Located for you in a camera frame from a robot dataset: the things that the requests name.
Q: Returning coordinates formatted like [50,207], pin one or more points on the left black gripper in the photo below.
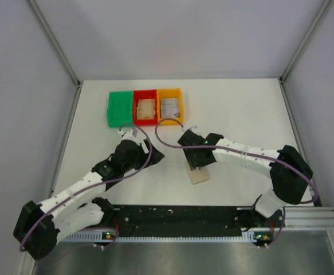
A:
[152,153]

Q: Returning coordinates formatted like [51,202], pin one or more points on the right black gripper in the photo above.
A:
[197,162]

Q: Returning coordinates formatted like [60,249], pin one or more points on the beige card holder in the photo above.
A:
[198,175]

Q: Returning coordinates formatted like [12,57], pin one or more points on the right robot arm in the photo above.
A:
[286,168]

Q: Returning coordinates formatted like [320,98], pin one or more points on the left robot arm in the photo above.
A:
[41,226]

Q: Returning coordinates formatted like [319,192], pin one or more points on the beige card holders stack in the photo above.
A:
[145,109]

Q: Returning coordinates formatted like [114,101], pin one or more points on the stack of cards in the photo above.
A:
[170,108]

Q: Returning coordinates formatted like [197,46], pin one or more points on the red plastic bin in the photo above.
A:
[144,94]

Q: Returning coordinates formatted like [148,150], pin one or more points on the yellow plastic bin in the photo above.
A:
[169,93]

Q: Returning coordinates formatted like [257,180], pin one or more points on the green plastic bin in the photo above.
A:
[119,109]

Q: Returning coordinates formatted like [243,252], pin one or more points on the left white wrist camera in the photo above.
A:
[129,134]

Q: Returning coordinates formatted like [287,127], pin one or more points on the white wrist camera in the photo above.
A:
[192,128]
[129,134]

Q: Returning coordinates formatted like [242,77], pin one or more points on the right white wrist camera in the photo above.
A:
[192,128]

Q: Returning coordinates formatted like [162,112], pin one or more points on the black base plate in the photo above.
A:
[186,221]

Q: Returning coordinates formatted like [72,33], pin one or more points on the white slotted cable duct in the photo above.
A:
[99,236]

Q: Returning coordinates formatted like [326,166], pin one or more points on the right aluminium corner post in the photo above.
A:
[306,39]

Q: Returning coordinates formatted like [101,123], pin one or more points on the aluminium corner post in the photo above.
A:
[306,39]
[53,41]

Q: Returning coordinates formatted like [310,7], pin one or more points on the left aluminium corner post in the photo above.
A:
[53,41]

